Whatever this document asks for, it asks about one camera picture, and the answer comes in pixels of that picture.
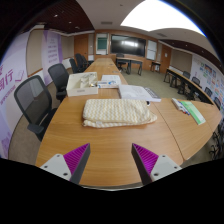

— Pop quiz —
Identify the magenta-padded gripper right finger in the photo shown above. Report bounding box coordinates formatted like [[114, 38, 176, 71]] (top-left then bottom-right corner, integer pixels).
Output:
[[131, 143, 183, 186]]

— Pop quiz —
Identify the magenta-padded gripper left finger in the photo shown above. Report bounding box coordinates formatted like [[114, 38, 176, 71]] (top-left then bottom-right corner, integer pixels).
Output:
[[39, 143, 91, 185]]

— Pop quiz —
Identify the cream zigzag patterned towel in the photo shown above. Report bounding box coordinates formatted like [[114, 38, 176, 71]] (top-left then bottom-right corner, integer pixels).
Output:
[[81, 98, 158, 129]]

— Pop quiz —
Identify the pack of marker pens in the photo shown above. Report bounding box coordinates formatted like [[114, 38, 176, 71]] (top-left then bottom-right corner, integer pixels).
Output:
[[171, 97, 190, 116]]

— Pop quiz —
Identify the green booklet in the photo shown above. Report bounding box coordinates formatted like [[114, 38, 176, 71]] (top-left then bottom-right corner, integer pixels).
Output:
[[179, 100, 207, 126]]

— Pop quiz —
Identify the large white flat book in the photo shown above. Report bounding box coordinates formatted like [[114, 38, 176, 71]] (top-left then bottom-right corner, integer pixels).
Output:
[[117, 84, 162, 103]]

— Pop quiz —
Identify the white open cardboard box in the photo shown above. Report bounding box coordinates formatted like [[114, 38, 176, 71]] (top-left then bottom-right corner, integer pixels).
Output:
[[65, 71, 100, 98]]

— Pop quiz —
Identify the large black mesh office chair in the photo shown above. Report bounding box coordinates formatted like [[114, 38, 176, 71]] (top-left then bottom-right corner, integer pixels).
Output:
[[13, 74, 58, 142]]

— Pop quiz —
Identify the small white blue box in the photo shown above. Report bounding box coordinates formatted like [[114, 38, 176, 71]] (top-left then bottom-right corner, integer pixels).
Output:
[[97, 80, 120, 89]]

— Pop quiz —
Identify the white printed paper sheet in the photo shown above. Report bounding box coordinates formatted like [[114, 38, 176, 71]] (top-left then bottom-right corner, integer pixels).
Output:
[[99, 74, 122, 86]]

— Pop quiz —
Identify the long narrow wooden table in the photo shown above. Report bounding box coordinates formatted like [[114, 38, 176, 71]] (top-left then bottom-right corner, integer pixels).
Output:
[[163, 68, 214, 104]]

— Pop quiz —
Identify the group of black chairs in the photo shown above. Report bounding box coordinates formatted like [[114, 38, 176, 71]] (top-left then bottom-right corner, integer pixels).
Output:
[[181, 70, 224, 161]]

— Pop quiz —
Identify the small dark side table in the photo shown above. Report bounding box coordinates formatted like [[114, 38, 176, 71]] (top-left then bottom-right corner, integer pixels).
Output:
[[150, 60, 162, 74]]

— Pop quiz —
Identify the row of black office chairs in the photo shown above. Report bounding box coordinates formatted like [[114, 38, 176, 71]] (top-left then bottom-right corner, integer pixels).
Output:
[[68, 53, 95, 74]]

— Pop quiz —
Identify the dark wooden desk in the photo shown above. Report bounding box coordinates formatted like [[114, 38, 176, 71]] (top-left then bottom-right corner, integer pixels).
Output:
[[115, 56, 144, 76]]

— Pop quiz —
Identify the brown wooden door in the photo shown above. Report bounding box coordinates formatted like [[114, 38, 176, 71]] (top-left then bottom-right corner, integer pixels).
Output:
[[161, 44, 173, 74], [73, 34, 89, 61]]

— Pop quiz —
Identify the purple hanging banner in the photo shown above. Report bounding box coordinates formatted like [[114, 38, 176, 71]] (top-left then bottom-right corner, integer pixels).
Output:
[[41, 29, 64, 86]]

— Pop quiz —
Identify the large bright ceiling light panel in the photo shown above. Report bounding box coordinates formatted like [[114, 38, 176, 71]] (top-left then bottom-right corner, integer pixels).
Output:
[[119, 0, 206, 37]]

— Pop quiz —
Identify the large purple white wall banner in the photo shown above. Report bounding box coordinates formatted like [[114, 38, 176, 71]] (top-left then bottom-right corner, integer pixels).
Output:
[[0, 31, 31, 159]]

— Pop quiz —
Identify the colourful wall poster display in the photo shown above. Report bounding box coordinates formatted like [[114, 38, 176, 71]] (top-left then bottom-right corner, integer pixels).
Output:
[[191, 54, 224, 101]]

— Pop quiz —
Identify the white wall whiteboard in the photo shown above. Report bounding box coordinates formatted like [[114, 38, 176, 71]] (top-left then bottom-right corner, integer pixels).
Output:
[[146, 39, 158, 61]]

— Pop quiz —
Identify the large black wall screen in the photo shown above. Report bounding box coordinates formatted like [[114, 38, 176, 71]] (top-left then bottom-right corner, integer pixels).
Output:
[[110, 34, 147, 58]]

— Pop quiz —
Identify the green framed wall board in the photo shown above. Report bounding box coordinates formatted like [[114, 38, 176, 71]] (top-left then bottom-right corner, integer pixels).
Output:
[[95, 33, 109, 56]]

